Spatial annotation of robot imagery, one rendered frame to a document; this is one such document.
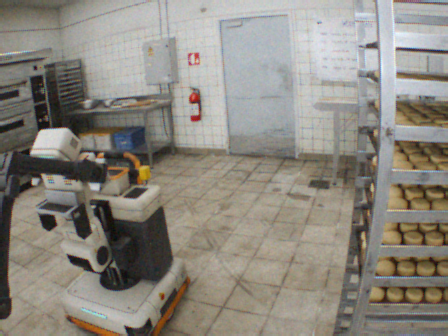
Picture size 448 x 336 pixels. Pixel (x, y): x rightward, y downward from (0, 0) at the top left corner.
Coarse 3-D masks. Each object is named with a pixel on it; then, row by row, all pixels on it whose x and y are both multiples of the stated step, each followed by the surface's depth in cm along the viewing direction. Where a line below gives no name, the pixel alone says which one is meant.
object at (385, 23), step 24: (384, 0) 46; (384, 24) 47; (384, 48) 49; (384, 72) 50; (384, 96) 52; (384, 120) 53; (384, 144) 55; (384, 168) 56; (384, 192) 58; (384, 216) 59; (360, 288) 66; (360, 312) 68
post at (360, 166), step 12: (360, 0) 83; (360, 24) 86; (360, 36) 87; (360, 60) 90; (360, 84) 93; (360, 96) 94; (360, 108) 95; (360, 120) 97; (360, 144) 99; (360, 168) 102; (360, 192) 104; (348, 276) 116; (336, 324) 126
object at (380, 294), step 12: (360, 240) 102; (372, 288) 76; (384, 288) 78; (396, 288) 74; (408, 288) 73; (420, 288) 74; (432, 288) 71; (444, 288) 72; (372, 300) 73; (384, 300) 73; (396, 300) 71; (408, 300) 71; (420, 300) 70; (432, 300) 68; (444, 300) 68
